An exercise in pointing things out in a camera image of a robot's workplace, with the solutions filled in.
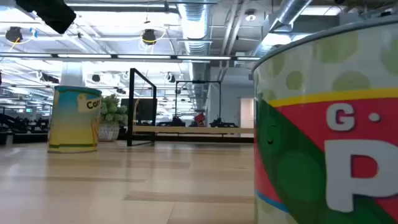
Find green plant in white pot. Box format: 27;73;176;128
98;93;129;142

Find white building column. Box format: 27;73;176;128
60;61;86;88

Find black background monitor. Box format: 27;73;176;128
120;98;158;126

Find green peas can red label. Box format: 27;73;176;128
252;14;398;224

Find black ceiling camera pod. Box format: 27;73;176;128
4;26;24;44
141;28;158;46

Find red background object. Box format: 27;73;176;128
193;112;206;128

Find dark background workstations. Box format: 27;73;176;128
0;105;50;146

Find long ceiling light strip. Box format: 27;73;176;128
0;52;261;62

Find carrots can yellow blue label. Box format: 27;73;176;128
47;85;103;154

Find silver ventilation duct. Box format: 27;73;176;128
177;2;210;103
253;0;313;58

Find black frame wooden board shelf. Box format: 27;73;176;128
126;67;254;147

